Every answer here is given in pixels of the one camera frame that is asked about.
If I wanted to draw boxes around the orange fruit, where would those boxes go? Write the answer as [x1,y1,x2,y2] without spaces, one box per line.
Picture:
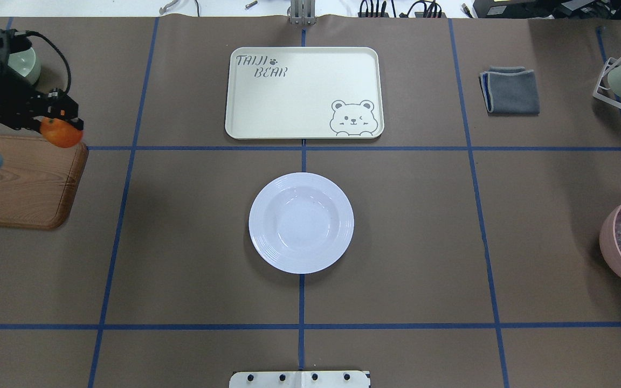
[39,117,83,148]

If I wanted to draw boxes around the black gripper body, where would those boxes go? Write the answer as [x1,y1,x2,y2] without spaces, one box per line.
[0,83,79,131]

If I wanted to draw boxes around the white round plate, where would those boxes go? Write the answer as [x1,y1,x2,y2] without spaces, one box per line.
[248,172,355,274]

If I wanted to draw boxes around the wooden cutting board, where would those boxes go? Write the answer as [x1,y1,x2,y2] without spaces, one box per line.
[0,134,88,230]

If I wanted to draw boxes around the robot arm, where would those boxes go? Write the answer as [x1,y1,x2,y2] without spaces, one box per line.
[0,29,84,148]

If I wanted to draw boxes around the cream bear print tray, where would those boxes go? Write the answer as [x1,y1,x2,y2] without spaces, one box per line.
[224,47,385,140]

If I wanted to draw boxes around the green ceramic bowl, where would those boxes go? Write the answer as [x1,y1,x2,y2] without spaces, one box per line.
[8,47,42,86]

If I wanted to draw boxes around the folded grey cloth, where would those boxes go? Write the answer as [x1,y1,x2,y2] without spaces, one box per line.
[479,66,540,115]

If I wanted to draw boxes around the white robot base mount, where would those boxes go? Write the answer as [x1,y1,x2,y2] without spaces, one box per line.
[229,370,371,387]

